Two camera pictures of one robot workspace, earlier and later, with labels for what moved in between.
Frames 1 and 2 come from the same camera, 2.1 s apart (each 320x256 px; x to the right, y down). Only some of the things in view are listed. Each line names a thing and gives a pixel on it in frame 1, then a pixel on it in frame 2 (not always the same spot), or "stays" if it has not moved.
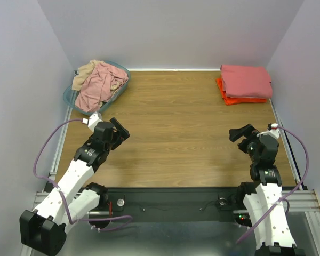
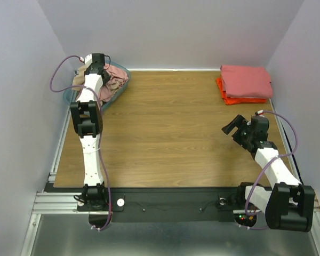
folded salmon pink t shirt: (242, 81) stays
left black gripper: (119, 128) to (105, 76)
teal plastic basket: (69, 95) stays
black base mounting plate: (174, 205) stays
